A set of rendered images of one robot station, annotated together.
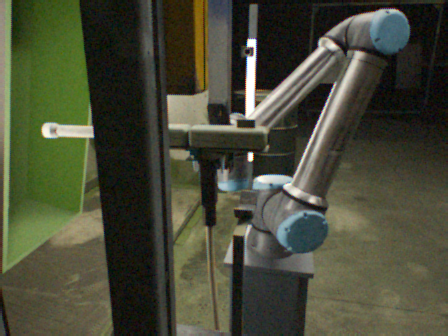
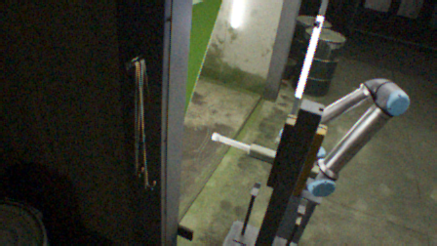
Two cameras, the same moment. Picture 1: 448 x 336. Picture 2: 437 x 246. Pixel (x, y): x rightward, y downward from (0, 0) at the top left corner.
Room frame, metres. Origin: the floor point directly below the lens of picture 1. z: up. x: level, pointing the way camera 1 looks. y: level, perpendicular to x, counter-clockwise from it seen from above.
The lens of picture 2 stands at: (-0.33, 0.25, 2.00)
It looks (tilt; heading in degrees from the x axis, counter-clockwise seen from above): 35 degrees down; 7
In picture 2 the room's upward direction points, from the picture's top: 8 degrees clockwise
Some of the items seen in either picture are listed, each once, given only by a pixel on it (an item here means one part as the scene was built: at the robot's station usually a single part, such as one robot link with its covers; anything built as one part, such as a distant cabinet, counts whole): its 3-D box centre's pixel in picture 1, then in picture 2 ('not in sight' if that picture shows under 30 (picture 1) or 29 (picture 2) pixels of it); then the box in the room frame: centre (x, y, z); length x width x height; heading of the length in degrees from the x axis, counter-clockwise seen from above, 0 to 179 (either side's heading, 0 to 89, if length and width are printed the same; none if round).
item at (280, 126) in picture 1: (271, 136); (317, 62); (3.98, -0.61, 0.44); 0.59 x 0.58 x 0.89; 2
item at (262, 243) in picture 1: (271, 233); not in sight; (1.20, -0.20, 0.69); 0.19 x 0.19 x 0.10
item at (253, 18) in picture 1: (250, 130); (303, 76); (2.49, -0.23, 0.82); 0.05 x 0.05 x 1.64; 78
